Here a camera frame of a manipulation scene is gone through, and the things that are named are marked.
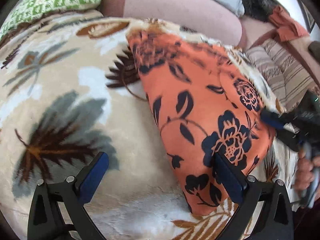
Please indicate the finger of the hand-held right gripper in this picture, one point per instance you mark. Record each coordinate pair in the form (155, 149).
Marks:
(272, 120)

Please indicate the leaf print blanket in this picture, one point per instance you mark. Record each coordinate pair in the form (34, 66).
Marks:
(82, 85)

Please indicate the pink bolster cushion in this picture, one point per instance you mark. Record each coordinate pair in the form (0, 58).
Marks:
(175, 7)

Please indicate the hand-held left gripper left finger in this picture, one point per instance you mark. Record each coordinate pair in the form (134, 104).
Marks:
(93, 177)

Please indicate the pink sofa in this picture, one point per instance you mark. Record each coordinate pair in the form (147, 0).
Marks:
(252, 30)

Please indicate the striped beige cushion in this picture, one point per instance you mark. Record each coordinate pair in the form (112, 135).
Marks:
(282, 67)

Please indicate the green checkered pillow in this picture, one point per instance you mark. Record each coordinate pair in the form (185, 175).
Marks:
(47, 3)

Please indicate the person's right hand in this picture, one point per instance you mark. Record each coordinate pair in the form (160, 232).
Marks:
(305, 171)

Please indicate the plain orange cloth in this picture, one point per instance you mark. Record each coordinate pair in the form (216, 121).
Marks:
(287, 25)

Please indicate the orange black floral garment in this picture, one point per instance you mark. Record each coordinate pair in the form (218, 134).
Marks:
(197, 97)

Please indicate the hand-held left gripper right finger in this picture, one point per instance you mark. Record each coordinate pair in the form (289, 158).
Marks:
(230, 180)

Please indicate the dark furry cloth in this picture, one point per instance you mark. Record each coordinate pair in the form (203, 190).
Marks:
(260, 3)

